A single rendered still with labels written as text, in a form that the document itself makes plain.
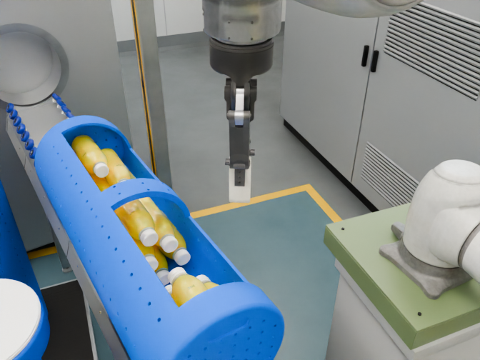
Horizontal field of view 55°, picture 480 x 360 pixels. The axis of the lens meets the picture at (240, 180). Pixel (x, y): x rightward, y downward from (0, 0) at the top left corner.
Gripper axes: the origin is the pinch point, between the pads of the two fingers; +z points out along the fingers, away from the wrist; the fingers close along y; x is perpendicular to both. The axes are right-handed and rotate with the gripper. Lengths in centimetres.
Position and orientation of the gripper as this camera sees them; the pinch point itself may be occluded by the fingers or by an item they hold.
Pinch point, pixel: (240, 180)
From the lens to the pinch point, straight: 64.9
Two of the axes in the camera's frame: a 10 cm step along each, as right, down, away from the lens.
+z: -0.1, 8.2, 5.7
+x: 10.0, 0.3, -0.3
